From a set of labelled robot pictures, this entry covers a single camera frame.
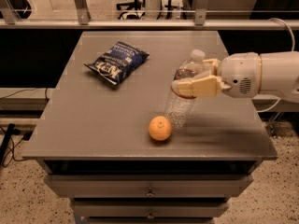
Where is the blue chip bag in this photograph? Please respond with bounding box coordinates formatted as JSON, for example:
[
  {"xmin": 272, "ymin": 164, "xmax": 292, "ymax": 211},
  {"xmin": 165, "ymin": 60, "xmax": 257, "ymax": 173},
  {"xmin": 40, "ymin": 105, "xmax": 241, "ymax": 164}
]
[{"xmin": 85, "ymin": 41, "xmax": 150, "ymax": 87}]

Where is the grey drawer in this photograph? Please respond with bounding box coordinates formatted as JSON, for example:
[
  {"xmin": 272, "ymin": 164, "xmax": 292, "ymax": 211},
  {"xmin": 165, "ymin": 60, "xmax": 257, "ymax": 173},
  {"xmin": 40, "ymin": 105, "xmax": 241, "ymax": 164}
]
[
  {"xmin": 71, "ymin": 200, "xmax": 229, "ymax": 218},
  {"xmin": 44, "ymin": 175, "xmax": 253, "ymax": 198}
]

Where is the drawer metal knob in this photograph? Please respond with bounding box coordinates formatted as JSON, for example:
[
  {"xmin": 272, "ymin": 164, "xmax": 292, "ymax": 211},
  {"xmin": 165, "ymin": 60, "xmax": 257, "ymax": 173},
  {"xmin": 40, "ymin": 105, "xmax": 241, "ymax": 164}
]
[
  {"xmin": 146, "ymin": 188, "xmax": 155, "ymax": 198},
  {"xmin": 147, "ymin": 212, "xmax": 155, "ymax": 219}
]

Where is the grey drawer cabinet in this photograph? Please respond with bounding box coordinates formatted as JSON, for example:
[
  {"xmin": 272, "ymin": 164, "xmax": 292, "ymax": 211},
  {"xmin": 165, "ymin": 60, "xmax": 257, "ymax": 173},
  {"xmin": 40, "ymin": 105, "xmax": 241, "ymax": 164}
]
[{"xmin": 23, "ymin": 31, "xmax": 277, "ymax": 224}]

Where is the clear plastic water bottle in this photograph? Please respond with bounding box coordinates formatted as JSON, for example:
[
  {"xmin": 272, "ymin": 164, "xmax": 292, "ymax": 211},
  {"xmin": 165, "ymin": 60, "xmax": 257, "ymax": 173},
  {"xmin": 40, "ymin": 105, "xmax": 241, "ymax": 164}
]
[{"xmin": 164, "ymin": 49, "xmax": 206, "ymax": 130}]

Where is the top drawer metal knob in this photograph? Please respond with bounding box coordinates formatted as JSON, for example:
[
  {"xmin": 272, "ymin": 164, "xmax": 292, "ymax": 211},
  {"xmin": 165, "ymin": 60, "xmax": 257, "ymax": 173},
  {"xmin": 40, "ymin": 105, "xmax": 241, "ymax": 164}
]
[{"xmin": 146, "ymin": 188, "xmax": 155, "ymax": 198}]

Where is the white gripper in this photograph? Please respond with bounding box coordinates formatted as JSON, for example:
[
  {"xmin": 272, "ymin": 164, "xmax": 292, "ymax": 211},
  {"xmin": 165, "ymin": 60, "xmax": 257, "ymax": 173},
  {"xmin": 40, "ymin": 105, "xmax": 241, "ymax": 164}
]
[{"xmin": 171, "ymin": 52, "xmax": 262, "ymax": 98}]

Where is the metal railing frame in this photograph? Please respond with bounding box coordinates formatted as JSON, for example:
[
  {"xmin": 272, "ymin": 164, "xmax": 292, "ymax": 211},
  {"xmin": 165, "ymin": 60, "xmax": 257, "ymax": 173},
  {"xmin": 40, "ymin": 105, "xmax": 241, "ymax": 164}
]
[{"xmin": 1, "ymin": 0, "xmax": 299, "ymax": 31}]

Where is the top grey drawer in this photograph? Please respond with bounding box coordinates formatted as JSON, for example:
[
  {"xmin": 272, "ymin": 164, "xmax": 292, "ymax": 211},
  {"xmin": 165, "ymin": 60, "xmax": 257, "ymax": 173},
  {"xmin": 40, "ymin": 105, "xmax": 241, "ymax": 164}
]
[{"xmin": 44, "ymin": 175, "xmax": 253, "ymax": 198}]

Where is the orange fruit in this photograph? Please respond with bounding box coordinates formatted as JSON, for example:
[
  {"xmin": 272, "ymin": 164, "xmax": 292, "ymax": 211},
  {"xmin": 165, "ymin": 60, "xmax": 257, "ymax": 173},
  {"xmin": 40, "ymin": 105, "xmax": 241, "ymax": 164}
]
[{"xmin": 149, "ymin": 116, "xmax": 172, "ymax": 141}]

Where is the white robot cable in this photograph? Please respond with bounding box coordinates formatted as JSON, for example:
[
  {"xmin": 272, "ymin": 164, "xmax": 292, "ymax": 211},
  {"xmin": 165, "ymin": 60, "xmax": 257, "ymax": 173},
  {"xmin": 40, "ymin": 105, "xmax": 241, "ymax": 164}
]
[{"xmin": 256, "ymin": 17, "xmax": 296, "ymax": 114}]

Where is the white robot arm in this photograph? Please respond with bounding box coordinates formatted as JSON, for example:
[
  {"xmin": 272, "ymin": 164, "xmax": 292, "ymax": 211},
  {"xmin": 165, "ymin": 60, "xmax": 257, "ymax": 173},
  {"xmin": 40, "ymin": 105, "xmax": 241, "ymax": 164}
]
[{"xmin": 172, "ymin": 51, "xmax": 299, "ymax": 103}]

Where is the black office chair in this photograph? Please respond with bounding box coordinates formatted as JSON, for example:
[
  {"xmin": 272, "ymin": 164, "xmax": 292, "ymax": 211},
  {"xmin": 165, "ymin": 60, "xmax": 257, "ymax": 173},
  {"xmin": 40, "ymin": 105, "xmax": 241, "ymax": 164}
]
[{"xmin": 114, "ymin": 0, "xmax": 148, "ymax": 21}]

